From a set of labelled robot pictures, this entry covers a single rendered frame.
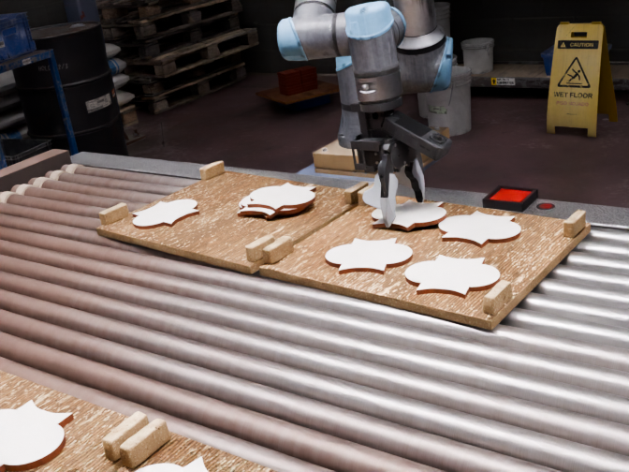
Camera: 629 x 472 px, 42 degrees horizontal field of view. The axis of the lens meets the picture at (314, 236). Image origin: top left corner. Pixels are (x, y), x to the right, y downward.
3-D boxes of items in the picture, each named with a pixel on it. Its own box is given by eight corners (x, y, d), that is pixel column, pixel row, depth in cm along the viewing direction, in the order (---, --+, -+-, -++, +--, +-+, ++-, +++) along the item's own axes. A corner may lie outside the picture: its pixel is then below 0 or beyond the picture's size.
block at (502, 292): (502, 294, 114) (501, 277, 113) (514, 297, 113) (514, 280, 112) (481, 314, 110) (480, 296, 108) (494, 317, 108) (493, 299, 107)
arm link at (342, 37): (344, 7, 148) (330, 16, 138) (406, 1, 145) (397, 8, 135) (349, 51, 151) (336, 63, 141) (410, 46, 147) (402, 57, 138)
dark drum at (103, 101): (89, 151, 573) (58, 22, 539) (150, 156, 540) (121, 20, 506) (20, 179, 529) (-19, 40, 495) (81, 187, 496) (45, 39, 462)
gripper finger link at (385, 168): (389, 199, 140) (394, 147, 139) (398, 199, 138) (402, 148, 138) (373, 197, 136) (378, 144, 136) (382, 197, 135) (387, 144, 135)
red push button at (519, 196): (501, 195, 153) (501, 187, 153) (532, 198, 150) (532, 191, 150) (488, 206, 149) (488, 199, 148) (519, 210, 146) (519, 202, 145)
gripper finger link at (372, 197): (366, 225, 142) (371, 171, 142) (394, 228, 138) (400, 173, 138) (356, 224, 140) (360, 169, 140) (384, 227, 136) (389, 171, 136)
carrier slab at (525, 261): (379, 199, 157) (378, 192, 157) (591, 231, 133) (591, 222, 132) (259, 275, 133) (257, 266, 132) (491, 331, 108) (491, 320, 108)
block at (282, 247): (286, 249, 137) (285, 234, 136) (295, 251, 136) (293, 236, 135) (263, 264, 133) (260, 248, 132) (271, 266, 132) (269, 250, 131)
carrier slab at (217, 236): (224, 176, 183) (223, 169, 182) (374, 200, 157) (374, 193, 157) (97, 235, 159) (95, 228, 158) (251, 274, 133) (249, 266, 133)
